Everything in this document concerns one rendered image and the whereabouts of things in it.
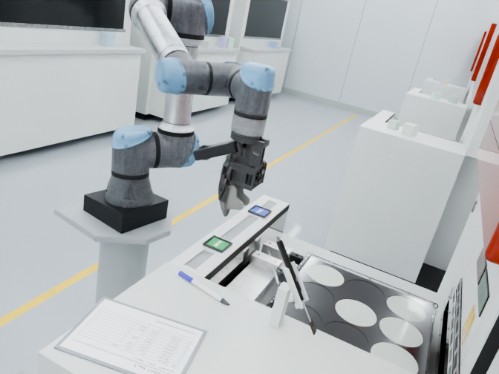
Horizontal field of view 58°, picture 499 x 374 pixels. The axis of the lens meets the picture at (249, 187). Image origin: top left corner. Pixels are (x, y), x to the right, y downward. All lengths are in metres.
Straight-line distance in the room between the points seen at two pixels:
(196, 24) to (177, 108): 0.25
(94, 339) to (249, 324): 0.28
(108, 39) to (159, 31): 3.52
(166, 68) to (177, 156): 0.50
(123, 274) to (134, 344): 0.74
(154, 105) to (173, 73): 4.62
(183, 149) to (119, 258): 0.41
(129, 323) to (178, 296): 0.13
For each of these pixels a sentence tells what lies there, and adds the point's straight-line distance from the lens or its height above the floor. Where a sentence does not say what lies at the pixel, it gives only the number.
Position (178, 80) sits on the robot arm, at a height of 1.35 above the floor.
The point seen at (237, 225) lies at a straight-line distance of 1.25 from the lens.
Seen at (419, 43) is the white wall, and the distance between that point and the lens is 8.89.
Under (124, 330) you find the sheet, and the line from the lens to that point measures 0.84.
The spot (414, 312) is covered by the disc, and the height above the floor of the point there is 0.90.
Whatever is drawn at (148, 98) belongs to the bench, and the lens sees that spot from 5.57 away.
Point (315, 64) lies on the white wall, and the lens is 9.26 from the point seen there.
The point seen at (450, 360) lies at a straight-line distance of 1.06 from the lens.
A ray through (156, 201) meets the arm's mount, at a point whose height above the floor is 0.89.
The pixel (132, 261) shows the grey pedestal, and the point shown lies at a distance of 1.52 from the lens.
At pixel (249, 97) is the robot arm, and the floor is 1.35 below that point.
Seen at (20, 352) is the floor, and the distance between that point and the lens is 2.24.
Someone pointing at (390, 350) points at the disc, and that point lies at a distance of 1.07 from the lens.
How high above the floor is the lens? 1.52
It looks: 22 degrees down
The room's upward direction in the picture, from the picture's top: 12 degrees clockwise
